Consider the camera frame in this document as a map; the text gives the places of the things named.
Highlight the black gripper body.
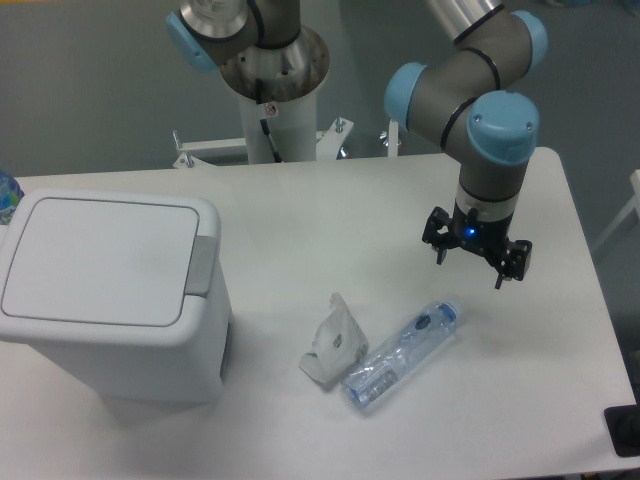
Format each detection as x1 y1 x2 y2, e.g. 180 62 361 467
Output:
446 207 511 259

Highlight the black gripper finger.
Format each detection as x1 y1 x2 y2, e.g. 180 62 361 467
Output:
422 207 455 265
488 239 533 289

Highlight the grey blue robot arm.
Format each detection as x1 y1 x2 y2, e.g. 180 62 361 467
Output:
165 1 548 282

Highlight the white plastic trash can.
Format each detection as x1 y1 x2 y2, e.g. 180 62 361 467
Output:
1 188 232 403

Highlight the white trash can lid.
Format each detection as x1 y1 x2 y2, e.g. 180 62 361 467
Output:
1 192 220 327

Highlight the blue bottle behind trash can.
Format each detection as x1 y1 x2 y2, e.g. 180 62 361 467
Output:
0 170 24 225

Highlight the clear plastic water bottle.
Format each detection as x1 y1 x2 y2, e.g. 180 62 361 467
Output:
341 301 462 410

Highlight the crumpled white plastic wrapper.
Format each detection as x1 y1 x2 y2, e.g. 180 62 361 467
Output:
299 292 369 390

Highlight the black device at table edge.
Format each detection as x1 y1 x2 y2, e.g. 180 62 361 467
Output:
604 405 639 458

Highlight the white frame at right edge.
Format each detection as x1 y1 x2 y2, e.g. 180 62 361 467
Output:
591 169 639 262

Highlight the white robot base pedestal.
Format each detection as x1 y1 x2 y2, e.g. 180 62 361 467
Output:
171 29 401 169

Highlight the black cable on pedestal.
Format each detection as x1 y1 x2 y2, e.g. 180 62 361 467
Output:
253 78 283 164

